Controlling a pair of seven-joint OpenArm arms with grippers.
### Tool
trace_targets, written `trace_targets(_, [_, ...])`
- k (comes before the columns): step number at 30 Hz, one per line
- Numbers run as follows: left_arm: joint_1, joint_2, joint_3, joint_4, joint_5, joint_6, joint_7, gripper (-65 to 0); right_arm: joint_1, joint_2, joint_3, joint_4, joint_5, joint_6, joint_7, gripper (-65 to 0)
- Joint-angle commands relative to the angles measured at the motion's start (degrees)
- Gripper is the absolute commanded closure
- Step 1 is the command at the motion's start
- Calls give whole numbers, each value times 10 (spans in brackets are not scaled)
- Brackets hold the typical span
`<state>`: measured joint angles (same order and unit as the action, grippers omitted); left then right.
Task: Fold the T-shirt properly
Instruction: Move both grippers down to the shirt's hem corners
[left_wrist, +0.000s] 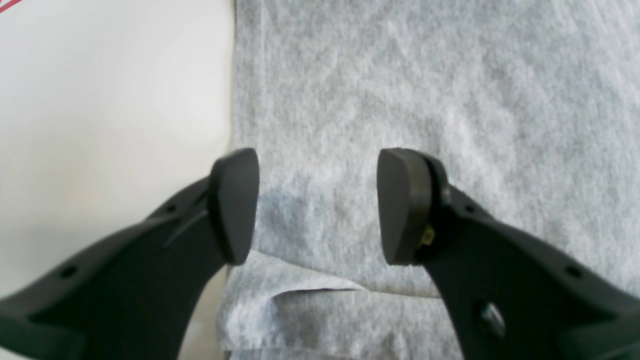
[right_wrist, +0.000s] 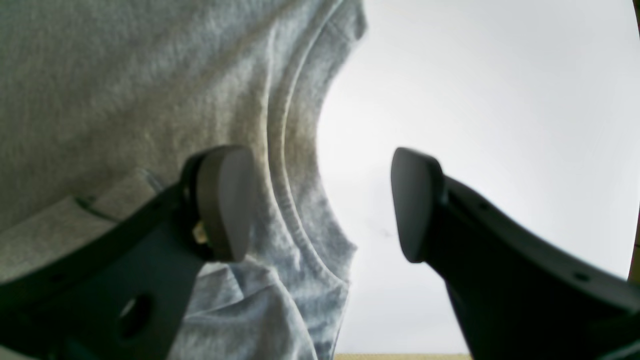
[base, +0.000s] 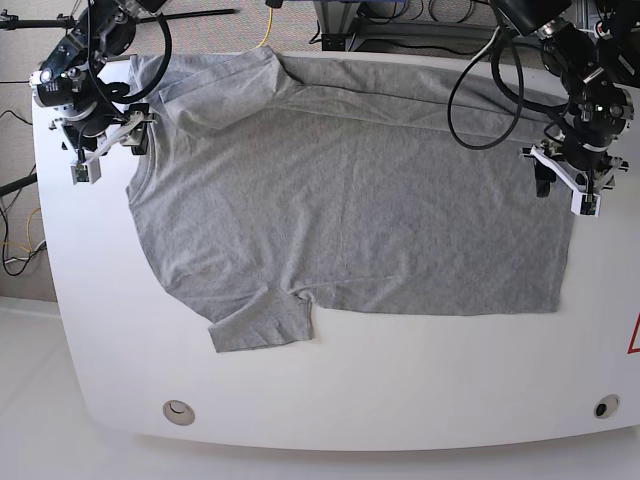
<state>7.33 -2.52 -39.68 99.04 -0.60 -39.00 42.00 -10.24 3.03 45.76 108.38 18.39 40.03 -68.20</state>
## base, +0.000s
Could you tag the left table grommet hole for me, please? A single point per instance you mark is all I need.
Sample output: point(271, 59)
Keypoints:
point(178, 413)

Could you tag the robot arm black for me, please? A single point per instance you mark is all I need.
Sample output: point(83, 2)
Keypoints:
point(595, 114)
point(68, 79)

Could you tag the red warning triangle sticker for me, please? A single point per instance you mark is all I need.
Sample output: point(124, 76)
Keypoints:
point(634, 341)

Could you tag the grey T-shirt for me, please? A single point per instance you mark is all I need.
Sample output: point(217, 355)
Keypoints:
point(276, 184)

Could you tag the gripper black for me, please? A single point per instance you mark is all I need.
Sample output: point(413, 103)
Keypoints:
point(581, 162)
point(70, 122)

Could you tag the grey metal frame base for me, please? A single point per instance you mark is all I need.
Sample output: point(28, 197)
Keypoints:
point(451, 27)

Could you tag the right table grommet hole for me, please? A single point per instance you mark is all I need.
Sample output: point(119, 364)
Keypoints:
point(607, 406)

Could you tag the black tripod stand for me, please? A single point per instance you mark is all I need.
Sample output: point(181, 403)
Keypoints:
point(11, 22)

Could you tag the table grommet hole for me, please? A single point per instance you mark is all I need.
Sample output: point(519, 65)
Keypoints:
point(178, 413)
point(607, 406)

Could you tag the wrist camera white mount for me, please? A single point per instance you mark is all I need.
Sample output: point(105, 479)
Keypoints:
point(87, 168)
point(585, 201)

